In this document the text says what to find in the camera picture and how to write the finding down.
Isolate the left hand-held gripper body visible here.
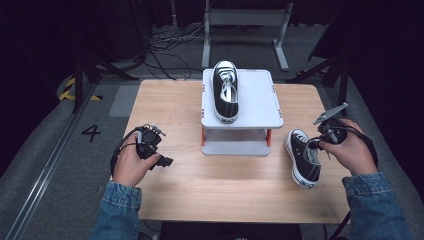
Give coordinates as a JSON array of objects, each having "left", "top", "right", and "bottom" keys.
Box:
[{"left": 134, "top": 123, "right": 168, "bottom": 161}]

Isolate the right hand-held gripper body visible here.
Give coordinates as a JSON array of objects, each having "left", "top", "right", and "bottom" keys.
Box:
[{"left": 312, "top": 102, "right": 350, "bottom": 146}]

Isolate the black canvas sneaker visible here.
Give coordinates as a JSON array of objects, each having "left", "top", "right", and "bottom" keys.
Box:
[
  {"left": 285, "top": 128, "right": 322, "bottom": 189},
  {"left": 211, "top": 60, "right": 240, "bottom": 125}
]

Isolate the white two-tier shoe rack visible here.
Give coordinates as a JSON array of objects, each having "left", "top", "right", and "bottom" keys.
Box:
[{"left": 200, "top": 68, "right": 284, "bottom": 157}]

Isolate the person's right hand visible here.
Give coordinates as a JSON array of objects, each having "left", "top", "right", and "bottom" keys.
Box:
[{"left": 318, "top": 118, "right": 378, "bottom": 177}]

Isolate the person's left hand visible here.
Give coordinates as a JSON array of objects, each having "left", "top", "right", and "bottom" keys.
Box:
[{"left": 111, "top": 134, "right": 162, "bottom": 188}]

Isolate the black tripod stand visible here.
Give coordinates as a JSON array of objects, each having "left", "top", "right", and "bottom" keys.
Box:
[
  {"left": 285, "top": 43, "right": 352, "bottom": 118},
  {"left": 71, "top": 46, "right": 140, "bottom": 114}
]

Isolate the yellow black hazard tape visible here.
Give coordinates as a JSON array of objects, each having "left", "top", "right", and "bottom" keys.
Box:
[{"left": 58, "top": 76, "right": 103, "bottom": 102}]

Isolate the grey metal stand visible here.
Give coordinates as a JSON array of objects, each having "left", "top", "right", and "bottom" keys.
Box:
[{"left": 201, "top": 0, "right": 294, "bottom": 73}]

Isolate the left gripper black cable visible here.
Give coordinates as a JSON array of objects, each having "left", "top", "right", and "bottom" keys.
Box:
[{"left": 109, "top": 126, "right": 143, "bottom": 178}]

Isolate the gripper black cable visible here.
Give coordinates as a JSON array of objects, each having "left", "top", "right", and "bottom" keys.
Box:
[
  {"left": 109, "top": 126, "right": 143, "bottom": 178},
  {"left": 328, "top": 125, "right": 380, "bottom": 240}
]

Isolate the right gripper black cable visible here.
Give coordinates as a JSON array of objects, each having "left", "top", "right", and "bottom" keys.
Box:
[{"left": 328, "top": 125, "right": 380, "bottom": 240}]

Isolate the bundle of black floor cables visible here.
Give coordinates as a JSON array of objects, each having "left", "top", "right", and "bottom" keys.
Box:
[{"left": 143, "top": 24, "right": 206, "bottom": 82}]

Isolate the metal floor rail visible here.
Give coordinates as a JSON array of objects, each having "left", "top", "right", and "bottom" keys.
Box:
[{"left": 3, "top": 83, "right": 98, "bottom": 240}]

